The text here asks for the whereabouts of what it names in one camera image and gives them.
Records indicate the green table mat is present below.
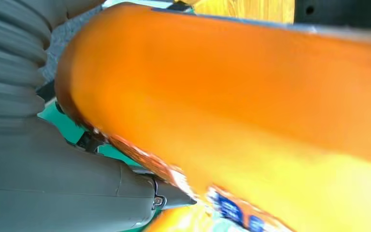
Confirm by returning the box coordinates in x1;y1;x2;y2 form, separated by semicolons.
37;97;148;167

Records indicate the yellow taped cardboard sheet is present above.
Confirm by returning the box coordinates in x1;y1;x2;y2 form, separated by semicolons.
193;0;296;25

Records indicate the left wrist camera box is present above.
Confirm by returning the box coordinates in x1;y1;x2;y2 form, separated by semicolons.
294;0;371;31

